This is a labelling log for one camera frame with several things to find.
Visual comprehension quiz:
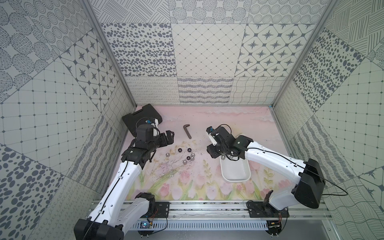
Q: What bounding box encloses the rusty wrench jaw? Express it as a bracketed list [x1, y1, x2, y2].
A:
[183, 124, 192, 140]

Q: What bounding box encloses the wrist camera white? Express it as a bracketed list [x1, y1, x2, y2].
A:
[208, 132, 218, 146]
[145, 118, 160, 135]

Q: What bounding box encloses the white slotted cable duct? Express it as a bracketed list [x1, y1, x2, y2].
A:
[130, 220, 268, 231]

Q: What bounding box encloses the aluminium rail frame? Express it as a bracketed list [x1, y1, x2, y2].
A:
[156, 201, 331, 221]

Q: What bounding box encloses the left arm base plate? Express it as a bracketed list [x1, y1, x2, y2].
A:
[141, 202, 171, 219]

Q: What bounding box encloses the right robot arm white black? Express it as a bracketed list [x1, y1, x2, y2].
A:
[206, 126, 326, 212]

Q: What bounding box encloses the white storage tray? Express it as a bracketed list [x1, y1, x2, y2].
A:
[220, 156, 251, 183]

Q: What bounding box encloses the controller board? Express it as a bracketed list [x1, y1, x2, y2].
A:
[138, 221, 154, 236]
[266, 221, 282, 237]

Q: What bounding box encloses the black plastic tool case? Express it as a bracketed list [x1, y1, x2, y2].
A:
[122, 104, 163, 137]

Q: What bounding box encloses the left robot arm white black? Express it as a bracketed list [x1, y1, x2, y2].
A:
[74, 121, 175, 240]

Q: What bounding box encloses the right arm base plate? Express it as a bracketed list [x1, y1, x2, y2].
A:
[246, 201, 290, 218]

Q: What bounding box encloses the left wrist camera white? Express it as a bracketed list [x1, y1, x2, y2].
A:
[145, 118, 160, 135]

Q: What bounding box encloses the right controller board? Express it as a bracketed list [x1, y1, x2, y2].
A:
[266, 221, 282, 237]

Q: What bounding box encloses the left controller board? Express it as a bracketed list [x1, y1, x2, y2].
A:
[138, 221, 154, 236]

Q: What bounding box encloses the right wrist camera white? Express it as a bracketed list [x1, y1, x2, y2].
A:
[208, 132, 218, 146]

